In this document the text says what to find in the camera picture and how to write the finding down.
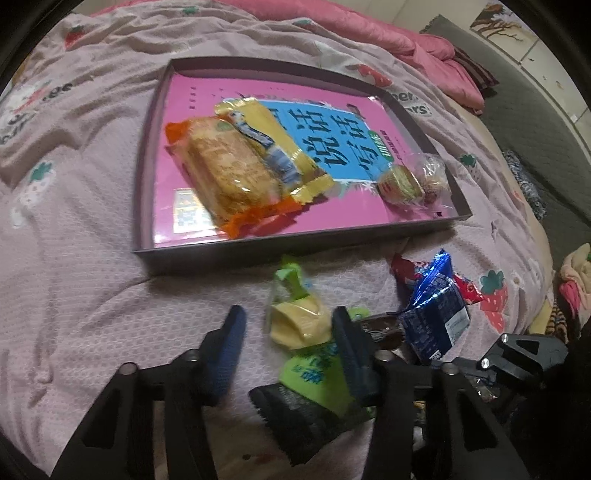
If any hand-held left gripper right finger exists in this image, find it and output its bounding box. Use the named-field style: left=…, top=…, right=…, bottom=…
left=331, top=305, right=532, bottom=480

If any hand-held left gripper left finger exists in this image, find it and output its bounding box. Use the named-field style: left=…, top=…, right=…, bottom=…
left=53, top=305, right=247, bottom=480

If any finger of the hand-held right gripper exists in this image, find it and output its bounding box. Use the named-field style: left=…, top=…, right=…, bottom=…
left=455, top=333, right=570, bottom=386

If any lime green snack packet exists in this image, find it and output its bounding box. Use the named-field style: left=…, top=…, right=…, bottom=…
left=277, top=342, right=375, bottom=418

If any brown chocolate cake packet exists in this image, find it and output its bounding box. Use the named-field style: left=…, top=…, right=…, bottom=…
left=360, top=314, right=409, bottom=361

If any green-wrapped yellow pastry packet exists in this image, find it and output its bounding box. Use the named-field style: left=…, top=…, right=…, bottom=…
left=268, top=256, right=333, bottom=349

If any black and green snack packet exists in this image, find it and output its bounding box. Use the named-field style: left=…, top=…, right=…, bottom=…
left=248, top=385, right=370, bottom=467

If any blue cookie packet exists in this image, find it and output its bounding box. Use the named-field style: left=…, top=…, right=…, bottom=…
left=398, top=249, right=472, bottom=363

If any red snack packet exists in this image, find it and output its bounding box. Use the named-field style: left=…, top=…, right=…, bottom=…
left=392, top=254, right=485, bottom=305

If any orange-wrapped cake packet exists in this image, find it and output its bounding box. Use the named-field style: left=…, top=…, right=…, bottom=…
left=165, top=115, right=303, bottom=241

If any dark shallow cardboard box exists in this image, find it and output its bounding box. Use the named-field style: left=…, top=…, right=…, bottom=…
left=131, top=56, right=472, bottom=278

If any clear packet of small cakes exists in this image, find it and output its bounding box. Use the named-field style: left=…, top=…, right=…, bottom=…
left=376, top=152, right=451, bottom=215

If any yellow snack bar packet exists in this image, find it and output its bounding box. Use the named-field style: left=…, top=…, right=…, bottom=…
left=213, top=95, right=337, bottom=206

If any colourful clothes pile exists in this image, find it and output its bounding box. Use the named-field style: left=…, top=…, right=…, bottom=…
left=545, top=244, right=591, bottom=342

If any blue floral cloth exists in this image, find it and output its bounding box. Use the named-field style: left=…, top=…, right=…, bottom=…
left=501, top=148, right=548, bottom=220

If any grey quilted headboard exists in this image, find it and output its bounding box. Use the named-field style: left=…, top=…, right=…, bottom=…
left=418, top=14, right=591, bottom=259

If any beige bed sheet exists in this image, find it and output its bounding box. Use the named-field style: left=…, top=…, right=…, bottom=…
left=443, top=88, right=513, bottom=155

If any pink book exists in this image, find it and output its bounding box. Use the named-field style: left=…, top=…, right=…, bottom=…
left=152, top=74, right=437, bottom=245

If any dark striped pillow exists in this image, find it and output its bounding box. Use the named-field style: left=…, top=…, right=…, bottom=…
left=455, top=46, right=500, bottom=100

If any pink comforter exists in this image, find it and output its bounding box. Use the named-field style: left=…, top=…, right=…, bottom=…
left=92, top=0, right=485, bottom=116

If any tree wall mural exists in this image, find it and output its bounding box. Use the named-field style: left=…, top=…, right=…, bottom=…
left=468, top=0, right=591, bottom=130

